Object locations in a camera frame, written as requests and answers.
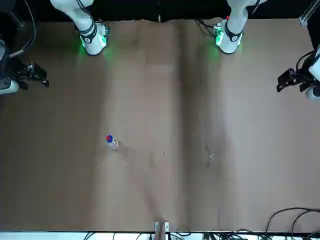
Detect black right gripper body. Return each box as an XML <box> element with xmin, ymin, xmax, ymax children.
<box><xmin>16</xmin><ymin>61</ymin><xmax>50</xmax><ymax>90</ymax></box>

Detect black cable with grey plug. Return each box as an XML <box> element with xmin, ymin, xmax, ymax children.
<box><xmin>9</xmin><ymin>0</ymin><xmax>37</xmax><ymax>58</ymax></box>

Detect wooden camera mount post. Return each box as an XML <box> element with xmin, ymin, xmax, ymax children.
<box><xmin>153</xmin><ymin>220</ymin><xmax>170</xmax><ymax>240</ymax></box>

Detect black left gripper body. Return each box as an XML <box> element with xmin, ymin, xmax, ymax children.
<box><xmin>276</xmin><ymin>67</ymin><xmax>316</xmax><ymax>93</ymax></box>

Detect black base cable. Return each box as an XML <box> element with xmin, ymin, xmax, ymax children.
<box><xmin>196</xmin><ymin>18</ymin><xmax>216</xmax><ymax>38</ymax></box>

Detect aluminium profile post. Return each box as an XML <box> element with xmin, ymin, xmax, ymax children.
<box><xmin>299</xmin><ymin>0</ymin><xmax>316</xmax><ymax>26</ymax></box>

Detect clear bottle with blue cap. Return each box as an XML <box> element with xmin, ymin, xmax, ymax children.
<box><xmin>106</xmin><ymin>136</ymin><xmax>121</xmax><ymax>151</ymax></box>

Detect clear glass sample vial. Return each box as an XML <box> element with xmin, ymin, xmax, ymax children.
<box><xmin>206</xmin><ymin>151</ymin><xmax>216</xmax><ymax>168</ymax></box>

